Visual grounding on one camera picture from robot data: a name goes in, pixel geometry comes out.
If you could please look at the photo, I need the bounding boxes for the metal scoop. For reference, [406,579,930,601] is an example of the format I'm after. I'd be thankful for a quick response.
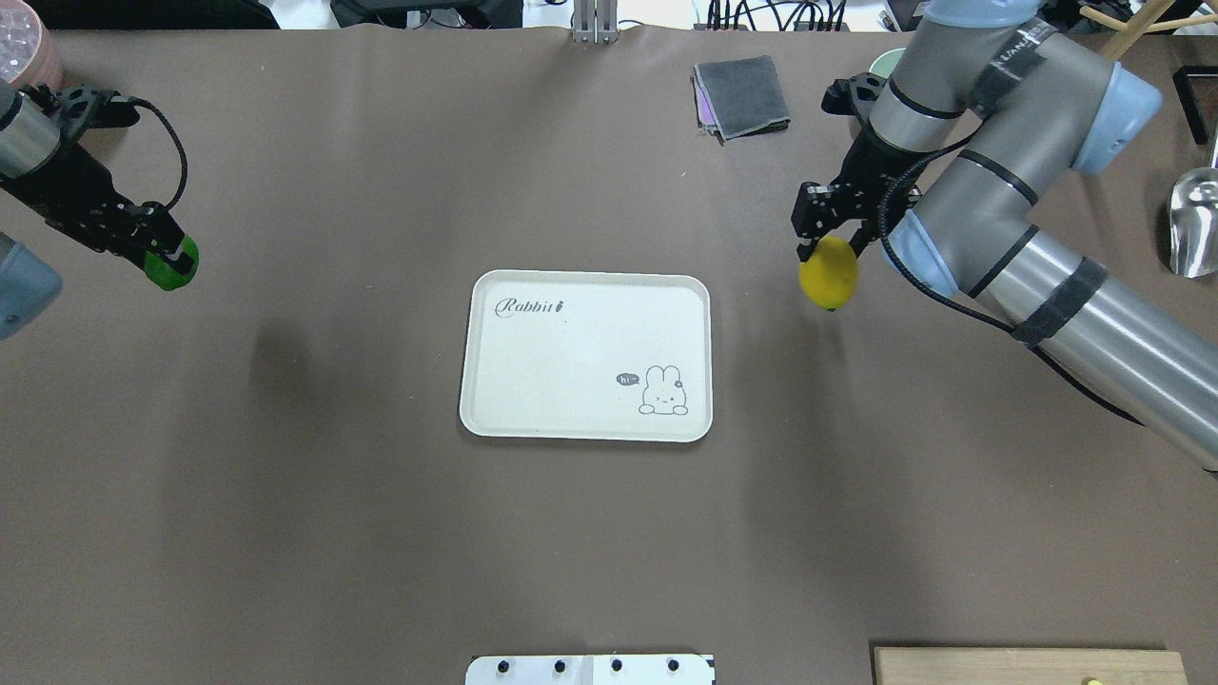
[1169,126,1217,279]

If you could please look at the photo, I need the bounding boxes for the grey folded cloth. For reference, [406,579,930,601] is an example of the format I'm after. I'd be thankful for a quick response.
[692,52,790,143]

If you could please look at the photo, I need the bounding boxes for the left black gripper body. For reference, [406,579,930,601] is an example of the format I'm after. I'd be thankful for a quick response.
[1,145,184,260]

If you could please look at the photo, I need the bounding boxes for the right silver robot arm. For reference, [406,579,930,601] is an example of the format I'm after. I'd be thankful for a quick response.
[792,1,1217,473]

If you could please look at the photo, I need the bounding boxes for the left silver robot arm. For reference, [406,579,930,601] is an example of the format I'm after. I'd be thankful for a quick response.
[1,83,200,291]

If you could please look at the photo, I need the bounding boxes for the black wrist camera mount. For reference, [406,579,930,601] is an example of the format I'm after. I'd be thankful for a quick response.
[18,84,140,145]

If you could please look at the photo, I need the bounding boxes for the white camera pole stand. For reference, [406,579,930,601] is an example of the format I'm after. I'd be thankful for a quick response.
[464,652,717,684]

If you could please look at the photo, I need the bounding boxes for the cream rabbit tray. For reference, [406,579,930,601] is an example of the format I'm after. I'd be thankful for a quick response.
[460,269,714,442]

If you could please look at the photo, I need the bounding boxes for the yellow lemon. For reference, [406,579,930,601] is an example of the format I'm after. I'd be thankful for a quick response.
[797,236,857,312]

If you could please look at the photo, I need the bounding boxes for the wooden mug tree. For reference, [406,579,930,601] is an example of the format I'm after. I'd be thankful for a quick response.
[1080,1,1217,61]

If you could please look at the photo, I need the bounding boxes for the mint green bowl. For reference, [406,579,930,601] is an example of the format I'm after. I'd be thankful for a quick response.
[865,48,906,88]

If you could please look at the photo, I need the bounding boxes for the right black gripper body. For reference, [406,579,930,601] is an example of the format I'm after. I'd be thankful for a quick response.
[792,128,922,240]

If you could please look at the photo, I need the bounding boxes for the aluminium frame post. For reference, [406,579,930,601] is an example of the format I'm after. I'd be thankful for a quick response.
[571,0,620,45]

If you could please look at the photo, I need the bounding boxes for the wooden cutting board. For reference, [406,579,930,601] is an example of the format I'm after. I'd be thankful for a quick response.
[872,646,1188,684]

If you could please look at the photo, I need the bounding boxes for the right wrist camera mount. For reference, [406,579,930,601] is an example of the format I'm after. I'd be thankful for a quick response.
[818,72,887,126]

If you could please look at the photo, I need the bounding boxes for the pink bowl of ice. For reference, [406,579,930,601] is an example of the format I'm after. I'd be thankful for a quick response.
[1,1,66,91]

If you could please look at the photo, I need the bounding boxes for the green lime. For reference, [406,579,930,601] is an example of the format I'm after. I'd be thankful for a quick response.
[141,235,200,291]

